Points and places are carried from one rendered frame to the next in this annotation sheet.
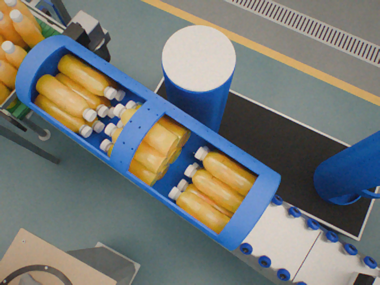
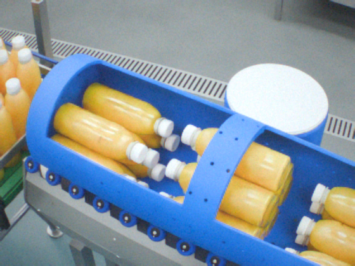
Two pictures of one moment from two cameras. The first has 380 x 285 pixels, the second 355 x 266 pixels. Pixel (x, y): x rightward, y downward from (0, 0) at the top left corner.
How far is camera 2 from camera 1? 0.55 m
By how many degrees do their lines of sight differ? 30
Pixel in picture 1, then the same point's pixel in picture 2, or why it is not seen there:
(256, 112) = not seen: hidden behind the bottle
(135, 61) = not seen: hidden behind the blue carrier
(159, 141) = (267, 161)
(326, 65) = not seen: outside the picture
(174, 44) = (241, 83)
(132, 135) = (226, 151)
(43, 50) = (75, 62)
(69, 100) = (108, 128)
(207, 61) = (291, 100)
